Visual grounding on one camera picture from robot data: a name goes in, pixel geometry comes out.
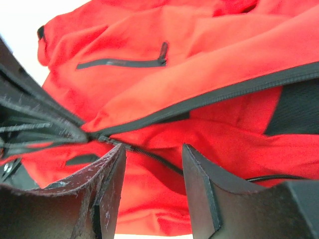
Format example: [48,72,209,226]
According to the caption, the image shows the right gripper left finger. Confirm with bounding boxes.
[0,144,126,239]

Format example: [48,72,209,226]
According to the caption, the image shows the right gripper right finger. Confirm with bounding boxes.
[182,144,319,239]

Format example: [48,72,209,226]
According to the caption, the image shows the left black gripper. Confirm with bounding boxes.
[0,40,88,190]

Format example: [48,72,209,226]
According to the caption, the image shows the red zip jacket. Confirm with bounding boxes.
[19,0,319,236]

